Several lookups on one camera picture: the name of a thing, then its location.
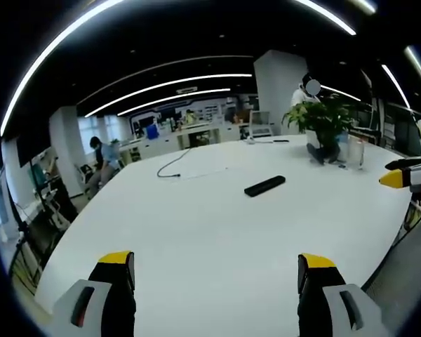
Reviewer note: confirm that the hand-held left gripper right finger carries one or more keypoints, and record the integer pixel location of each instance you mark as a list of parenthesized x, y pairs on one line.
[(328, 298)]

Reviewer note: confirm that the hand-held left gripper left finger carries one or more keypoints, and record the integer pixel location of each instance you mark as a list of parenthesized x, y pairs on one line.
[(107, 295)]

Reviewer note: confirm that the black remote control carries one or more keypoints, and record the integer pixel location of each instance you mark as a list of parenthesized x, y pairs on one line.
[(265, 186)]

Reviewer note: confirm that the clear plastic bottle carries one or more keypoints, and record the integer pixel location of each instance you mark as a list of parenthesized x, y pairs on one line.
[(355, 152)]

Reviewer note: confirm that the grey mesh office chair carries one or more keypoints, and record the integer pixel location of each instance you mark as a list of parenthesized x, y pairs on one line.
[(401, 277)]

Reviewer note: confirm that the green potted plant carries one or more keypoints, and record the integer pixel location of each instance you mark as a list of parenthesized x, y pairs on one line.
[(321, 128)]

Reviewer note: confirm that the white office chair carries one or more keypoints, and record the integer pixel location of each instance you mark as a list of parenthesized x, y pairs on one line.
[(54, 207)]

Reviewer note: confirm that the blue storage box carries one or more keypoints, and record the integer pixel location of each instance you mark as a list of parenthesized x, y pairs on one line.
[(152, 132)]

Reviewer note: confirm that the white counter cabinet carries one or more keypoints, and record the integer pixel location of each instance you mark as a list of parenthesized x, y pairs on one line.
[(182, 138)]

